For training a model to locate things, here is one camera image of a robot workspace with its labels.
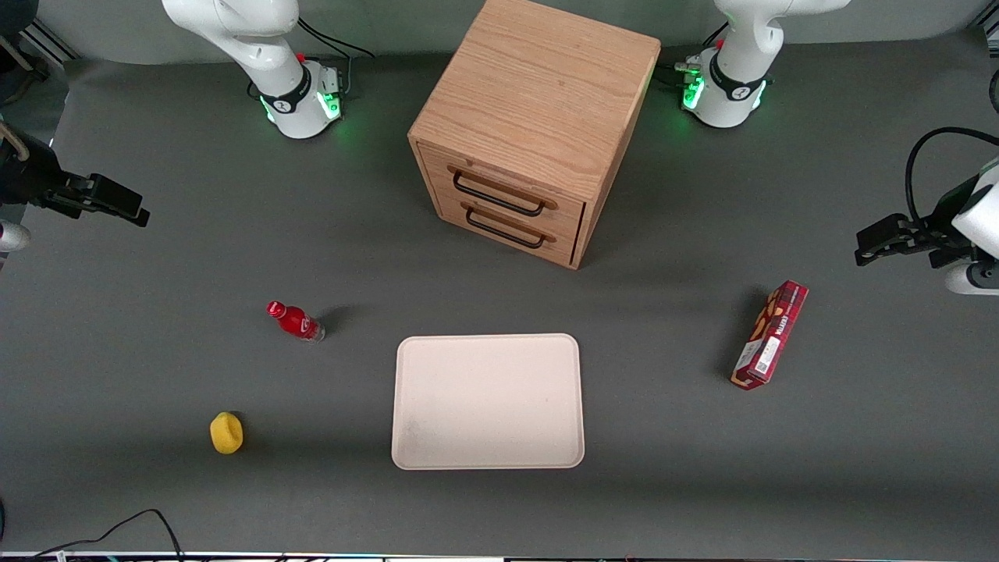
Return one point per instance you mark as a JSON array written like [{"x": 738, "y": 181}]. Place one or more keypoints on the wooden drawer cabinet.
[{"x": 538, "y": 86}]

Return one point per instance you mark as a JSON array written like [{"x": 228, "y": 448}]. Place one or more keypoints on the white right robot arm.
[{"x": 265, "y": 47}]

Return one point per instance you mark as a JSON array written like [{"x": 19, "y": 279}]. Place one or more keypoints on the red snack box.
[{"x": 771, "y": 336}]

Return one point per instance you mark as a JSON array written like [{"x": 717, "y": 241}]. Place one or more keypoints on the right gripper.
[{"x": 28, "y": 179}]

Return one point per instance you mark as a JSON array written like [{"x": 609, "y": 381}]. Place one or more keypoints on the beige rectangular tray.
[{"x": 488, "y": 402}]

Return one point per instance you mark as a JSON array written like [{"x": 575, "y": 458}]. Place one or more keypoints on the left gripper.
[{"x": 947, "y": 212}]

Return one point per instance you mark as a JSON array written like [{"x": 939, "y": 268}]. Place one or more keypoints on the wooden drawer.
[
  {"x": 562, "y": 215},
  {"x": 453, "y": 215}
]

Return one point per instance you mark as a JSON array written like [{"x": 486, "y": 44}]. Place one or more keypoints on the small red bottle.
[{"x": 296, "y": 321}]

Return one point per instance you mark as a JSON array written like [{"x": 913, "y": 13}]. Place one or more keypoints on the aluminium frame profile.
[{"x": 51, "y": 43}]

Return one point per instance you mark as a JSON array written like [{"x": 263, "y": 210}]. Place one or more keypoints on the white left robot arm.
[{"x": 737, "y": 70}]

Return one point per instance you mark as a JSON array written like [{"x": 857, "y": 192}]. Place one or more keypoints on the yellow lemon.
[{"x": 226, "y": 434}]

